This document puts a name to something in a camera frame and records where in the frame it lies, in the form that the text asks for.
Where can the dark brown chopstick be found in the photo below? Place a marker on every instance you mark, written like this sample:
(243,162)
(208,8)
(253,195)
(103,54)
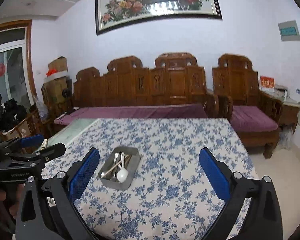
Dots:
(127,160)

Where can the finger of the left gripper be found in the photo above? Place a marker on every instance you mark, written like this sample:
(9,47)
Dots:
(52,152)
(32,141)

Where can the grey wall electrical panel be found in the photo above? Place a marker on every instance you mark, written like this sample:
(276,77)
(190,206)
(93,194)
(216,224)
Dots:
(289,31)

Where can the purple sofa cushion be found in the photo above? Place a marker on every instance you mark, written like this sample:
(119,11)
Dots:
(195,111)

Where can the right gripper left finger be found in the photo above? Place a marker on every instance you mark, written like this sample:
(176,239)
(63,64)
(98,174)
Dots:
(65,188)

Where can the large white plastic ladle spoon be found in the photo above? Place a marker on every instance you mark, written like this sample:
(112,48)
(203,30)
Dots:
(123,173)

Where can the carved wooden sofa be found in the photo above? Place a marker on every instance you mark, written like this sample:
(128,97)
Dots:
(176,79)

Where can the wooden side table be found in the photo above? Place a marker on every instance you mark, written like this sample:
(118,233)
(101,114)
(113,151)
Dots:
(289,110)

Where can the steel spoon crosswise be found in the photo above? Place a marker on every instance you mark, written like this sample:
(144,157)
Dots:
(103,174)

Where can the stainless steel utensil tray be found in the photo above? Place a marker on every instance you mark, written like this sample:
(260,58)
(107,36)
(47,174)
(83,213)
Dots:
(119,169)

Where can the purple armchair cushion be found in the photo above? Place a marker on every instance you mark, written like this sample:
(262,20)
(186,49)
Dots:
(251,119)

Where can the stainless steel fork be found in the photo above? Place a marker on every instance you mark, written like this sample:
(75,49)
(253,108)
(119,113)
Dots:
(114,171)

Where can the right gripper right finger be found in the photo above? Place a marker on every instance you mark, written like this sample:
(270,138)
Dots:
(232,190)

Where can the stacked cardboard boxes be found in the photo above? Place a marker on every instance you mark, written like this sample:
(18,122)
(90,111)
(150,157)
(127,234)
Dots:
(57,87)

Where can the carved wooden armchair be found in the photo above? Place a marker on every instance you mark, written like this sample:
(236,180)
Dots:
(236,84)

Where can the blue floral tablecloth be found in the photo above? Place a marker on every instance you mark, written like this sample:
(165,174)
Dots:
(170,197)

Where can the glass sliding door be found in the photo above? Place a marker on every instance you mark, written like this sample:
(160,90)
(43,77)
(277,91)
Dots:
(17,87)

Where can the peacock flower framed painting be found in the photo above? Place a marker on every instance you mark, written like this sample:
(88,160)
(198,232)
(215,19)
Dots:
(114,14)

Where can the person's left hand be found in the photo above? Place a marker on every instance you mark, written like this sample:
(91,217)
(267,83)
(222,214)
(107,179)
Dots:
(14,208)

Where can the red sign card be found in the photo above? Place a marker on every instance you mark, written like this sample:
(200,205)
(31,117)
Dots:
(267,84)

